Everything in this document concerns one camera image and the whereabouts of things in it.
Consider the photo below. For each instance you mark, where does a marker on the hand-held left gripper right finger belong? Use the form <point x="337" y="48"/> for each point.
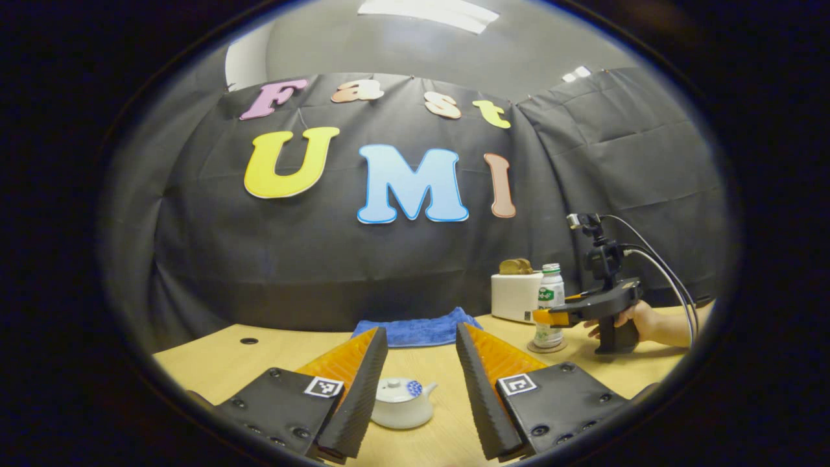
<point x="483" y="402"/>

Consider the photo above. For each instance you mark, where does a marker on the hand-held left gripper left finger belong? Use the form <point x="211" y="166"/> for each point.
<point x="360" y="402"/>

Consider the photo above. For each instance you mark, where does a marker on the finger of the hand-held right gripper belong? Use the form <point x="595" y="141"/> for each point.
<point x="551" y="318"/>

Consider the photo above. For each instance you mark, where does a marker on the round beige coaster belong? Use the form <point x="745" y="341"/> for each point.
<point x="548" y="349"/>

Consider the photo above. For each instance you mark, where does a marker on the white plastic water bottle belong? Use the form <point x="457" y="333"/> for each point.
<point x="550" y="285"/>

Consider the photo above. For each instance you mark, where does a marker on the white teacup lid blue print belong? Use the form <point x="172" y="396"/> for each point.
<point x="397" y="391"/>

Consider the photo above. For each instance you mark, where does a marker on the white ceramic teacup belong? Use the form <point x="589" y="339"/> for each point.
<point x="402" y="416"/>

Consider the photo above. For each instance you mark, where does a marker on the cream white toaster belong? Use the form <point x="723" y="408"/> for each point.
<point x="512" y="295"/>

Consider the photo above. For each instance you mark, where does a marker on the brown bread slice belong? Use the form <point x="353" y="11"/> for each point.
<point x="525" y="266"/>
<point x="508" y="267"/>

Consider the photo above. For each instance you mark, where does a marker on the blue towel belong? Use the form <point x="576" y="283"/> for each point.
<point x="421" y="327"/>

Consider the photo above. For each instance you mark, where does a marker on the black backdrop cloth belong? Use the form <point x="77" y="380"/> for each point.
<point x="259" y="272"/>

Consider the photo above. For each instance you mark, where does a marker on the ceiling light panel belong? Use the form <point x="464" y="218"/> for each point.
<point x="428" y="13"/>

